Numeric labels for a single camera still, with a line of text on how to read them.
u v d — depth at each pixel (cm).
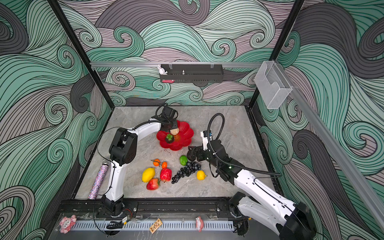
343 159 49
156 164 88
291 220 39
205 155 66
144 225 70
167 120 78
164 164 87
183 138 102
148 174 80
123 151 58
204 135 66
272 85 78
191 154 69
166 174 80
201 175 81
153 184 78
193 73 93
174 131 100
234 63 95
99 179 81
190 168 84
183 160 87
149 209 74
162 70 85
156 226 68
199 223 65
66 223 66
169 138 95
